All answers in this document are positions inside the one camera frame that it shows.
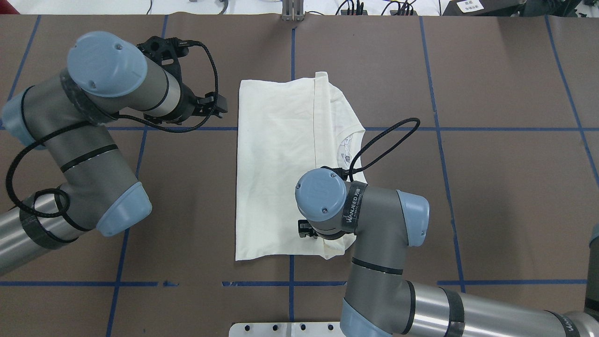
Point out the grey aluminium frame post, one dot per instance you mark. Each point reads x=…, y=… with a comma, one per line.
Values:
x=293, y=10

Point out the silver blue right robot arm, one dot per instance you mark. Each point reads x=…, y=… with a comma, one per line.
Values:
x=380, y=300

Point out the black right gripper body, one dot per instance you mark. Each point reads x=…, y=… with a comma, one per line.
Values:
x=304, y=229

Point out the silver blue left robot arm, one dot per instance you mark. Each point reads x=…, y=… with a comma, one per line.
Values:
x=106, y=79

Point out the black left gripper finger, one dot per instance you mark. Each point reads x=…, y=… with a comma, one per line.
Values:
x=213, y=105

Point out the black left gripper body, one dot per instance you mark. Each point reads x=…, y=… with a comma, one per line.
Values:
x=188, y=104

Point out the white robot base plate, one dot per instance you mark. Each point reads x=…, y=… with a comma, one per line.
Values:
x=286, y=329

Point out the cream long-sleeve cat shirt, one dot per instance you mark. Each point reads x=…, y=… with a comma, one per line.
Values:
x=285, y=130

